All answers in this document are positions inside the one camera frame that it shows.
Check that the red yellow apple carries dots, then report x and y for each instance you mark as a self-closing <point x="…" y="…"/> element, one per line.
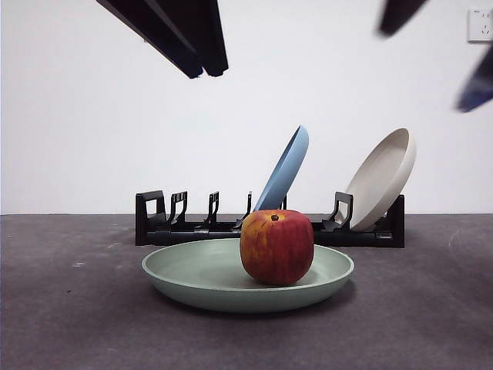
<point x="277" y="250"/>

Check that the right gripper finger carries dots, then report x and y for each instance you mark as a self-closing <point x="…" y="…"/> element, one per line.
<point x="479" y="85"/>
<point x="398" y="15"/>

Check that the black plate rack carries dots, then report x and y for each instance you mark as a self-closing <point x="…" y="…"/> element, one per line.
<point x="346" y="239"/>

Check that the beige plate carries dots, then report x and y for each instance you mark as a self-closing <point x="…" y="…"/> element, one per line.
<point x="379" y="185"/>

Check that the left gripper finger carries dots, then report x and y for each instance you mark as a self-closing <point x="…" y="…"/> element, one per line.
<point x="154" y="31"/>
<point x="200" y="31"/>

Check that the green plate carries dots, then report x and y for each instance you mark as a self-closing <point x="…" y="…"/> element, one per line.
<point x="192" y="277"/>

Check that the white wall socket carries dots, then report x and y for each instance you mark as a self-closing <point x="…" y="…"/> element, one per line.
<point x="483" y="25"/>

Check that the blue plate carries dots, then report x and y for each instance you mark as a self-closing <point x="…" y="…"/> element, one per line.
<point x="285" y="173"/>

